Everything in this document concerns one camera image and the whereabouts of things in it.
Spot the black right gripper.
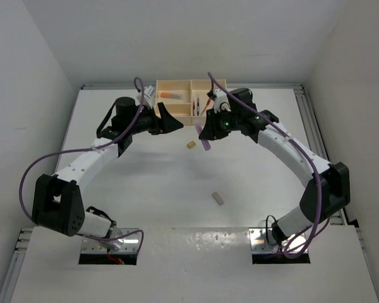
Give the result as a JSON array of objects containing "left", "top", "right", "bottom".
[{"left": 201, "top": 106, "right": 242, "bottom": 140}]

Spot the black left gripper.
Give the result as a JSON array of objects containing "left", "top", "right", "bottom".
[{"left": 127, "top": 102, "right": 183, "bottom": 135}]

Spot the pink highlighter marker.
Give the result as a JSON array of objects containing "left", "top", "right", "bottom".
[{"left": 195, "top": 121, "right": 211, "bottom": 152}]

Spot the red gel pen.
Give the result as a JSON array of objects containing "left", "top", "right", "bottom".
[{"left": 200, "top": 98, "right": 211, "bottom": 116}]

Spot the orange highlighter marker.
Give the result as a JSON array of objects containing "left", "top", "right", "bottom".
[{"left": 159, "top": 92, "right": 183, "bottom": 100}]

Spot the small tan eraser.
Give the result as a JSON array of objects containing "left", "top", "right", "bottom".
[{"left": 187, "top": 141, "right": 196, "bottom": 149}]

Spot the grey speckled eraser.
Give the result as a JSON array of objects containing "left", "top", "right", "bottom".
[{"left": 212, "top": 192, "right": 225, "bottom": 206}]

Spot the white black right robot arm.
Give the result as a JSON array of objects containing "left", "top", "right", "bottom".
[{"left": 199, "top": 88, "right": 351, "bottom": 244}]

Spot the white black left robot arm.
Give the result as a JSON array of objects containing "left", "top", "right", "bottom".
[{"left": 32, "top": 97, "right": 183, "bottom": 240}]

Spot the cream wooden compartment tray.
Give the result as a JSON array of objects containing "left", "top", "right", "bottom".
[{"left": 155, "top": 80, "right": 214, "bottom": 126}]

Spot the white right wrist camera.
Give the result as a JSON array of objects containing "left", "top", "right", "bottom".
[{"left": 207, "top": 89, "right": 230, "bottom": 113}]

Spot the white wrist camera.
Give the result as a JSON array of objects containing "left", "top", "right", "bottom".
[
  {"left": 144, "top": 85, "right": 156, "bottom": 108},
  {"left": 207, "top": 89, "right": 230, "bottom": 113}
]

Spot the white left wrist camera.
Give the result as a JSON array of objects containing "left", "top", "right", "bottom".
[{"left": 144, "top": 85, "right": 156, "bottom": 108}]

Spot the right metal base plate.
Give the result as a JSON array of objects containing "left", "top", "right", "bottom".
[{"left": 249, "top": 227, "right": 306, "bottom": 255}]

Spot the metal base plate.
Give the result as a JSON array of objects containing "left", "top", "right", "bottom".
[
  {"left": 249, "top": 227, "right": 306, "bottom": 255},
  {"left": 81, "top": 228, "right": 144, "bottom": 254}
]

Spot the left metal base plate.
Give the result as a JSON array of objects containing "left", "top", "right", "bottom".
[{"left": 81, "top": 228, "right": 144, "bottom": 254}]

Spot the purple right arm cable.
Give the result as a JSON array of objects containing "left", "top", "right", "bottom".
[{"left": 207, "top": 71, "right": 331, "bottom": 259}]

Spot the aluminium frame rail right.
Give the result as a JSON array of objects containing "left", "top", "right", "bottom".
[{"left": 294, "top": 85, "right": 350, "bottom": 225}]

